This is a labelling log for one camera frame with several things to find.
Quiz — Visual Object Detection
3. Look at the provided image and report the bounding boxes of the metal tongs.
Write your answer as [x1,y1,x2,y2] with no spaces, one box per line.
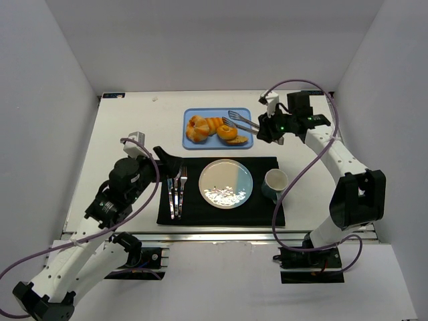
[221,110,285,145]

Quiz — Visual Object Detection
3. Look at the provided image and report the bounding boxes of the orange bagel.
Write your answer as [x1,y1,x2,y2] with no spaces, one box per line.
[217,124,237,140]

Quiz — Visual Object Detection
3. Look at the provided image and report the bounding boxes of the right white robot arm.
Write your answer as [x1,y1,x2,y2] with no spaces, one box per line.
[257,92,387,249]

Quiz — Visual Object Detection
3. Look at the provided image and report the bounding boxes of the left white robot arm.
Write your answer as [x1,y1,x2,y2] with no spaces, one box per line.
[13,146,183,320]

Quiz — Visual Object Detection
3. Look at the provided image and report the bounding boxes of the brown bread slice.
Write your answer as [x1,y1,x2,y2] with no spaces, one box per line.
[225,135,249,145]

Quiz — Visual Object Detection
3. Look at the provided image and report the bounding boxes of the round knotted bread roll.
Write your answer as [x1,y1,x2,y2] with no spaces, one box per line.
[185,115,210,143]

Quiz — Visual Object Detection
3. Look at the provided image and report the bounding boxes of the silver knife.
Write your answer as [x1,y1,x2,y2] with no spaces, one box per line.
[167,179,175,220]

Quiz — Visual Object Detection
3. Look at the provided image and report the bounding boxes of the silver fork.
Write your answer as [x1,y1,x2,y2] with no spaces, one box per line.
[177,167,188,219]

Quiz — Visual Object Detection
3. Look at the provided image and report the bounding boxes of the silver spoon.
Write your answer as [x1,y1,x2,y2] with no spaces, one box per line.
[173,168,182,219]

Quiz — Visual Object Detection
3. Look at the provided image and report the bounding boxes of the right blue corner label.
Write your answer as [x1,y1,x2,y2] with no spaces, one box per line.
[308,90,324,96]

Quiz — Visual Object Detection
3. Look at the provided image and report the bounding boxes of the blue corner label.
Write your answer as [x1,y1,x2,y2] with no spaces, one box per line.
[102,92,125,99]
[308,90,324,96]

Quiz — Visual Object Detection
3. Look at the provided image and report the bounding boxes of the blue plastic tray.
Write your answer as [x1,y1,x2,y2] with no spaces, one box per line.
[182,108,253,150]

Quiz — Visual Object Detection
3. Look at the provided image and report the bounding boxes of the dark green mug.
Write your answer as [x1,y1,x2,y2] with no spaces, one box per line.
[261,169,289,204]

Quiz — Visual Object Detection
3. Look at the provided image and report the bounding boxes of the striped croissant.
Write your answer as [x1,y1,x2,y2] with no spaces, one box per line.
[205,117,224,136]

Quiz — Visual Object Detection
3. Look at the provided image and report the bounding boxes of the white and blue plate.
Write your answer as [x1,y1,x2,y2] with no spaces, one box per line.
[198,159,253,209]

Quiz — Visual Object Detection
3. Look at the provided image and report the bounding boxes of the left blue corner label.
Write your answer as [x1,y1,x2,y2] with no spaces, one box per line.
[102,92,125,99]

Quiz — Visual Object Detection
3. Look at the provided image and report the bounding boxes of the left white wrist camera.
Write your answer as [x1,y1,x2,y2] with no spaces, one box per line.
[120,131,146,158]

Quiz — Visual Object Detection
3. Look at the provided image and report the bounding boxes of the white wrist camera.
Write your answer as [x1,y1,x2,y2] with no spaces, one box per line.
[258,90,280,118]
[120,131,146,158]

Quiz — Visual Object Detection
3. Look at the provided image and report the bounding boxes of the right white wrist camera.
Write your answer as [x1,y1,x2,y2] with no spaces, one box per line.
[258,90,280,118]

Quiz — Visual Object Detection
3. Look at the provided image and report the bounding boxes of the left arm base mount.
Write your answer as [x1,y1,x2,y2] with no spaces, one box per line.
[104,232,169,281]

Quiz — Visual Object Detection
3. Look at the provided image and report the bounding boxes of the aluminium frame rail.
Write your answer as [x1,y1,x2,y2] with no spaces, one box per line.
[59,225,379,247]

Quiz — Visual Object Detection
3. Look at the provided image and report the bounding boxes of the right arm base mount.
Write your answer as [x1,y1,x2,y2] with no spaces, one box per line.
[272,248,344,284]

